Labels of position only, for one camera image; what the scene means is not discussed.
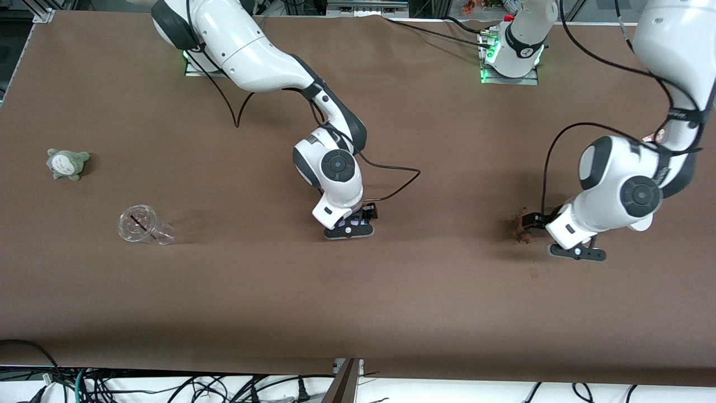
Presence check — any clear plastic lidded cup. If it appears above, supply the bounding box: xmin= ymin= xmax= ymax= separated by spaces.
xmin=117 ymin=204 xmax=177 ymax=246

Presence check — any short black table cable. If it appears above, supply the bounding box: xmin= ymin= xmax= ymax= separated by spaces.
xmin=445 ymin=16 xmax=496 ymax=39

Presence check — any brown lion statue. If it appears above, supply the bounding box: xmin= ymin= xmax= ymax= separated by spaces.
xmin=515 ymin=207 xmax=535 ymax=245

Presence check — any brown metal table post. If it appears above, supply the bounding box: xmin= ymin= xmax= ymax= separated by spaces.
xmin=322 ymin=358 xmax=361 ymax=403

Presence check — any brown table cover sheet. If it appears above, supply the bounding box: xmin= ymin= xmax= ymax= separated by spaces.
xmin=0 ymin=10 xmax=716 ymax=387

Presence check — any long black table cable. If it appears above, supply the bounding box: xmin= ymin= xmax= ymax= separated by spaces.
xmin=383 ymin=16 xmax=496 ymax=50

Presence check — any silver frame rail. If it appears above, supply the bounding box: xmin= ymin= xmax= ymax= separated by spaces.
xmin=326 ymin=0 xmax=410 ymax=17

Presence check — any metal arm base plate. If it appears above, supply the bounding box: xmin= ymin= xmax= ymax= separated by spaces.
xmin=185 ymin=53 xmax=231 ymax=77
xmin=480 ymin=31 xmax=539 ymax=86

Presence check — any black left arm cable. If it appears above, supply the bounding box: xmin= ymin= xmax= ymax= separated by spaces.
xmin=540 ymin=0 xmax=714 ymax=216

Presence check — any grey totoro plush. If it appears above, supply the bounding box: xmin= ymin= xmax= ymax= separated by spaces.
xmin=46 ymin=148 xmax=91 ymax=181

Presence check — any thick black floor cable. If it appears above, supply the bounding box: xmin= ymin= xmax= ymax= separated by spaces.
xmin=0 ymin=339 xmax=59 ymax=387

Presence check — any white metal bracket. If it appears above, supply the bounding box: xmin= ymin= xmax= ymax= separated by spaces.
xmin=333 ymin=358 xmax=365 ymax=377

